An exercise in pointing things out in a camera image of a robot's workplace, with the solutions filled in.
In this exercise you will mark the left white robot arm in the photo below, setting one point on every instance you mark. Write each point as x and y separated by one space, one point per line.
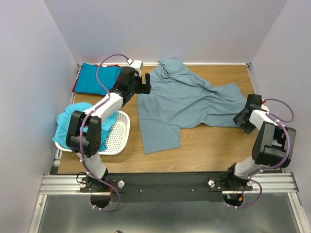
85 128

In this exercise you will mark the aluminium frame rail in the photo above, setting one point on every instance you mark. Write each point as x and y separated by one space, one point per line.
270 183

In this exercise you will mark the grey-blue t shirt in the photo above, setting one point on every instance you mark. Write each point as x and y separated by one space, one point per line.
180 99

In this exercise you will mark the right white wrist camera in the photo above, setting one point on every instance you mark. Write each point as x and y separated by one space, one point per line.
264 107

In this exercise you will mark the folded red t shirt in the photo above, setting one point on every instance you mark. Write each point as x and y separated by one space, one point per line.
87 82

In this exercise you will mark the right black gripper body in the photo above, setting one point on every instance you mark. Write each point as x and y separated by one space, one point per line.
248 127

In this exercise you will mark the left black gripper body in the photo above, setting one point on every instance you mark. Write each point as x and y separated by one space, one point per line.
138 87

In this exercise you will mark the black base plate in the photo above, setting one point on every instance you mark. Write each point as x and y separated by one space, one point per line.
163 187

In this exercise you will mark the white perforated basket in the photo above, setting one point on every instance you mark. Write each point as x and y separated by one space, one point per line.
117 138

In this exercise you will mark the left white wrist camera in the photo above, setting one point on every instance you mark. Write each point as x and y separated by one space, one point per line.
136 64

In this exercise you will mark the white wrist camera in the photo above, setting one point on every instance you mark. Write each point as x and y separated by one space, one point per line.
136 64
264 107

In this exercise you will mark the crumpled teal t shirt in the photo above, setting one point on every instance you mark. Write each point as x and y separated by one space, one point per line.
63 120

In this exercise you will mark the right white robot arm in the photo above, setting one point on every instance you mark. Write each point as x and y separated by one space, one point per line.
273 146

